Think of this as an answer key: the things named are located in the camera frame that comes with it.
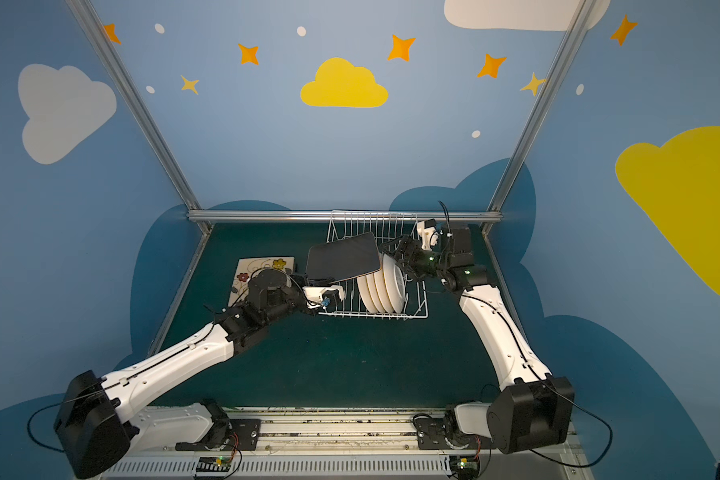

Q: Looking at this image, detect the white round plate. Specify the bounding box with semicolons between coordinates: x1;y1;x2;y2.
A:
374;269;395;314
382;254;407;314
356;276;378;314
365;273;386;314

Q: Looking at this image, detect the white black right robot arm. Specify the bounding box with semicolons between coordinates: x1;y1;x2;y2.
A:
380;220;575;454

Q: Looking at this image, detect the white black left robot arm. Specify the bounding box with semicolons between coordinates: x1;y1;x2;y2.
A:
53;268;345;479

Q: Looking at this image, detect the left small circuit board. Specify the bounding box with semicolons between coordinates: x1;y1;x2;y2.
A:
193;456;232;479

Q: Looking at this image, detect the small circuit board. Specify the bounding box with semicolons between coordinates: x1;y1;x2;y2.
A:
193;456;232;479
448;456;481;480

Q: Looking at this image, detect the right small circuit board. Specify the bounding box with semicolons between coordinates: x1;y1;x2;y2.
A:
448;456;481;480

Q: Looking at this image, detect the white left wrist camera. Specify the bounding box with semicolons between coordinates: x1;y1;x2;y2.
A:
303;285;346;312

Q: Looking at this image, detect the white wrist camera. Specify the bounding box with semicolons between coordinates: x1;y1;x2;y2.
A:
416;219;440;251
303;285;346;312

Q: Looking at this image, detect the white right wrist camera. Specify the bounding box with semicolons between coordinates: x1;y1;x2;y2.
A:
416;219;440;251

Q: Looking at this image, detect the white wire dish rack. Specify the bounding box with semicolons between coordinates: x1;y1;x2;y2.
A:
327;219;429;320

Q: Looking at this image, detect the aluminium right corner post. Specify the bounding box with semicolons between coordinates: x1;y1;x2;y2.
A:
481;0;599;240

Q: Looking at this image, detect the aluminium corner post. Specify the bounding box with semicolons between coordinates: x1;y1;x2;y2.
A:
481;0;599;240
66;0;201;213

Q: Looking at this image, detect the aluminium back frame rail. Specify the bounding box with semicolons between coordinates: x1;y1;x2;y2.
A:
187;209;503;224

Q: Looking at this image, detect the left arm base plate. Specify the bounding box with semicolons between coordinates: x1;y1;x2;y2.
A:
202;418;261;451

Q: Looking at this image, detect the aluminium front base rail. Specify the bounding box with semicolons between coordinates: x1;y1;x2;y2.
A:
98;403;594;479

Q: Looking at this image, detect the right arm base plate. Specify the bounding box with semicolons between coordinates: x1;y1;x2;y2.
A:
411;412;494;451

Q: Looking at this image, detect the aluminium left corner post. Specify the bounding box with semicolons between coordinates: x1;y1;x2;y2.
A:
66;0;201;213

